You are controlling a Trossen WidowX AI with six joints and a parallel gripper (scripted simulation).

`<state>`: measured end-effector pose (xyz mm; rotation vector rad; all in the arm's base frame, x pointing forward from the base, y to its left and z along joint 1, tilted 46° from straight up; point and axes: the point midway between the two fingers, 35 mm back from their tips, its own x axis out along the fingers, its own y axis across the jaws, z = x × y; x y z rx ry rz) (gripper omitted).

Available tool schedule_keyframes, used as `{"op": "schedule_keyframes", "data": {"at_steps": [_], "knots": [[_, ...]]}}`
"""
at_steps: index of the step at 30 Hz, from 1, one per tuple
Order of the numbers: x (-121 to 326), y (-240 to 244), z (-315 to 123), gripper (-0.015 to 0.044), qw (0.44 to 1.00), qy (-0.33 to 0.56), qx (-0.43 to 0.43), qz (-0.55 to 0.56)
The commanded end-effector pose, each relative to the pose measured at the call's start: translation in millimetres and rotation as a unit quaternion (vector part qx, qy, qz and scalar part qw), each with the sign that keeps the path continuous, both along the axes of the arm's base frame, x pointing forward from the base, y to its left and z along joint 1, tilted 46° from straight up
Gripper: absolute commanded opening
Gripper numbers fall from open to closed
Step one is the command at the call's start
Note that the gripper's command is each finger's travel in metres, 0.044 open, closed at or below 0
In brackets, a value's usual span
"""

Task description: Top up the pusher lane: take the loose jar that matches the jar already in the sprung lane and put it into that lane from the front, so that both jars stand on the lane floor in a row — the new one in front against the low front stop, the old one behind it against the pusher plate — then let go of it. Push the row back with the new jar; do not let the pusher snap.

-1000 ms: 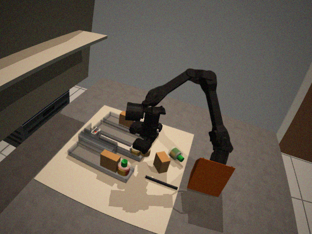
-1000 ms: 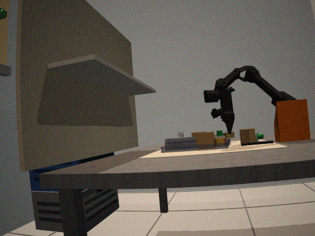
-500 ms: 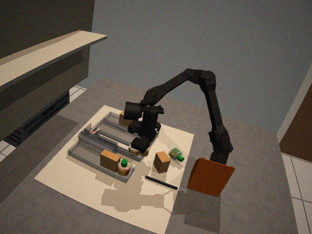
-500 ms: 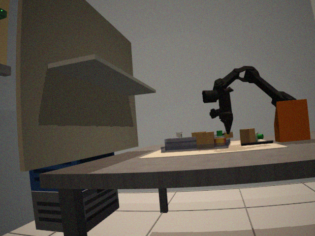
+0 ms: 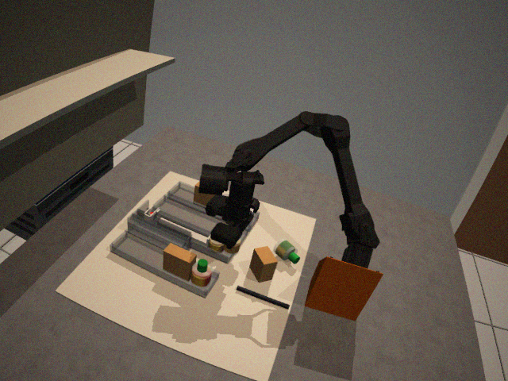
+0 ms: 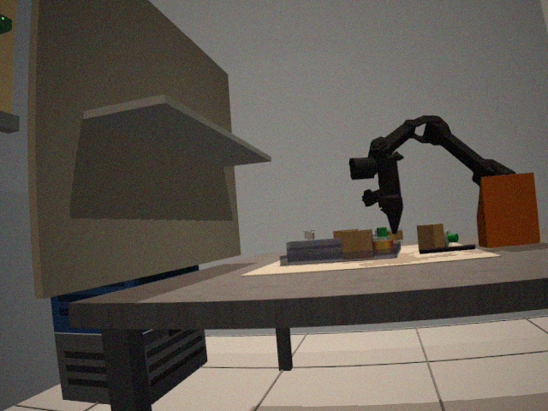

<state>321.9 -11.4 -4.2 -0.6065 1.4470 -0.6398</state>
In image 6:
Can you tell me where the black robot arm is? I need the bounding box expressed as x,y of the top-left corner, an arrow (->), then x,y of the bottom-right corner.
349,116 -> 516,207

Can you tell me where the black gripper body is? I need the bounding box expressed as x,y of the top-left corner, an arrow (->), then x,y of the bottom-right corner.
378,176 -> 403,209

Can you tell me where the jar with green lid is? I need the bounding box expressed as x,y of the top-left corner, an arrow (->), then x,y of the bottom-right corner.
372,228 -> 393,249
444,230 -> 459,247

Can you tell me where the black flat bar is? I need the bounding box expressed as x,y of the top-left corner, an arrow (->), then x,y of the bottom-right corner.
420,244 -> 475,254

